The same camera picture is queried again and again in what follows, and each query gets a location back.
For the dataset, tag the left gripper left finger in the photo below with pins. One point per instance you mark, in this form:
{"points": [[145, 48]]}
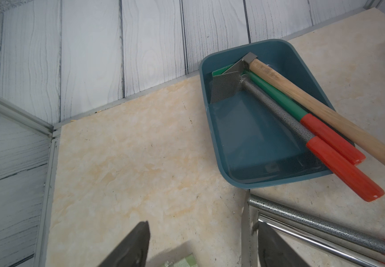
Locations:
{"points": [[133, 249]]}

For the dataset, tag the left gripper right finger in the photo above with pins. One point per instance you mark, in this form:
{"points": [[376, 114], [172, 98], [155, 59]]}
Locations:
{"points": [[273, 251]]}

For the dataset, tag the chrome hoe blue grip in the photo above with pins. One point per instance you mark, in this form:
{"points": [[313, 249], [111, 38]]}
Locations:
{"points": [[320, 243]]}

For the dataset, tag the grey hoe red grip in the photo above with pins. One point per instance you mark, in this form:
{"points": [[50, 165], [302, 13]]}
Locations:
{"points": [[226, 85], [253, 205]]}

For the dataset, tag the green hoe red grip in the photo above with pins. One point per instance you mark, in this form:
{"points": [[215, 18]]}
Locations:
{"points": [[312, 123]]}

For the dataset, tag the wooden handle hoe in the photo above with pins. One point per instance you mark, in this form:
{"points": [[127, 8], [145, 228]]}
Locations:
{"points": [[356, 134]]}

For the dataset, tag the teal plastic storage box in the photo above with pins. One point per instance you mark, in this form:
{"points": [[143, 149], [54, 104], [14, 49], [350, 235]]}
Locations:
{"points": [[253, 149]]}

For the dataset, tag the green white checkered cloth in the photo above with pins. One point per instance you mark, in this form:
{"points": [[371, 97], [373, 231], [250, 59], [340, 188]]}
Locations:
{"points": [[188, 261]]}

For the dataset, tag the left aluminium frame post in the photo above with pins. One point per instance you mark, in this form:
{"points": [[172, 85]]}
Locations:
{"points": [[21, 117]]}

